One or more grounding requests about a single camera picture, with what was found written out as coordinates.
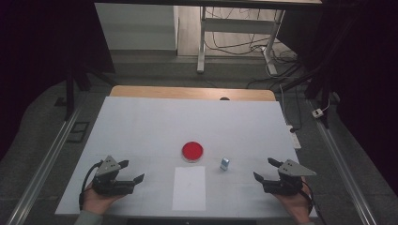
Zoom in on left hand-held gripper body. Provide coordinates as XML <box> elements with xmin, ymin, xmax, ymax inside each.
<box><xmin>92</xmin><ymin>155</ymin><xmax>136</xmax><ymax>198</ymax></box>

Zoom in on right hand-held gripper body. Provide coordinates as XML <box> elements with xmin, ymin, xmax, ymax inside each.
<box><xmin>262</xmin><ymin>158</ymin><xmax>317</xmax><ymax>197</ymax></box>

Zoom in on red round ink pad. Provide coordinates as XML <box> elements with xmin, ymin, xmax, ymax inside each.
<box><xmin>181</xmin><ymin>141</ymin><xmax>205</xmax><ymax>164</ymax></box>

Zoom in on person's left hand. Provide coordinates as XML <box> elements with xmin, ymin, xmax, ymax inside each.
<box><xmin>82</xmin><ymin>182</ymin><xmax>127</xmax><ymax>217</ymax></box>

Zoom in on person's right hand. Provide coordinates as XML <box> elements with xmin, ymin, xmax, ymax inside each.
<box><xmin>271</xmin><ymin>179</ymin><xmax>314</xmax><ymax>224</ymax></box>

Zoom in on white power strip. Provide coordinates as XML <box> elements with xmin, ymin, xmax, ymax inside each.
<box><xmin>285</xmin><ymin>124</ymin><xmax>302</xmax><ymax>150</ymax></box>

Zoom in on white paper sheet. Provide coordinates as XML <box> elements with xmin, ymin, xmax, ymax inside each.
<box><xmin>171</xmin><ymin>165</ymin><xmax>207</xmax><ymax>212</ymax></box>

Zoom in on black floor plate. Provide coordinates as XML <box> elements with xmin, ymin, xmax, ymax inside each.
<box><xmin>65</xmin><ymin>120</ymin><xmax>91</xmax><ymax>144</ymax></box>

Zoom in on black metal stand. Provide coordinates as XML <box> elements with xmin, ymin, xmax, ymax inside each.
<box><xmin>275</xmin><ymin>54</ymin><xmax>333</xmax><ymax>129</ymax></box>
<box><xmin>63</xmin><ymin>54</ymin><xmax>117</xmax><ymax>122</ymax></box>

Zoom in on dark curtain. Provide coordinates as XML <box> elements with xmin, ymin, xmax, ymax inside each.
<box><xmin>0</xmin><ymin>0</ymin><xmax>116</xmax><ymax>161</ymax></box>
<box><xmin>276</xmin><ymin>0</ymin><xmax>398</xmax><ymax>196</ymax></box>

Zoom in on white cabinet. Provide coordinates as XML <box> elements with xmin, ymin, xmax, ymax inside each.
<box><xmin>94</xmin><ymin>2</ymin><xmax>179</xmax><ymax>52</ymax></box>

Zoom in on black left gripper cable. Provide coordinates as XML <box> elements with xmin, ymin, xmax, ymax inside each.
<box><xmin>78</xmin><ymin>159</ymin><xmax>105</xmax><ymax>211</ymax></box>

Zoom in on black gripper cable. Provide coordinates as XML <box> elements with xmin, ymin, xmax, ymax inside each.
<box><xmin>78</xmin><ymin>159</ymin><xmax>105</xmax><ymax>211</ymax></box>
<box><xmin>299</xmin><ymin>179</ymin><xmax>315</xmax><ymax>217</ymax></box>

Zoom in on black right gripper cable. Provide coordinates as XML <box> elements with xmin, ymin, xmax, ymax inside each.
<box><xmin>299</xmin><ymin>179</ymin><xmax>315</xmax><ymax>217</ymax></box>

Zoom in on aluminium floor rail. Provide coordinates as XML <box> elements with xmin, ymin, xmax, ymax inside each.
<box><xmin>307</xmin><ymin>98</ymin><xmax>378</xmax><ymax>225</ymax></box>
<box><xmin>5</xmin><ymin>104</ymin><xmax>83</xmax><ymax>225</ymax></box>

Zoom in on tangle of floor cables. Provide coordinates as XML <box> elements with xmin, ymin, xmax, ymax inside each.
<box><xmin>203</xmin><ymin>7</ymin><xmax>303</xmax><ymax>132</ymax></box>

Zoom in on white metal desk frame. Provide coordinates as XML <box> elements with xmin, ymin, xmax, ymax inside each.
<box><xmin>93</xmin><ymin>0</ymin><xmax>323</xmax><ymax>76</ymax></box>

